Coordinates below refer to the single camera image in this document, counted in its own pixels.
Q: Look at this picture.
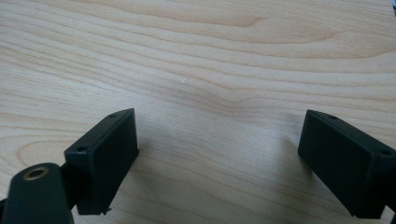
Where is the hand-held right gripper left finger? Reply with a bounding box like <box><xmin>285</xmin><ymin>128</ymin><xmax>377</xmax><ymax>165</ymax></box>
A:
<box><xmin>60</xmin><ymin>107</ymin><xmax>140</xmax><ymax>217</ymax></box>

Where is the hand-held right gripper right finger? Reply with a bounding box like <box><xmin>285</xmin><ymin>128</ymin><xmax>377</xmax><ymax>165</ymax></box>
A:
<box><xmin>297</xmin><ymin>108</ymin><xmax>396</xmax><ymax>220</ymax></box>

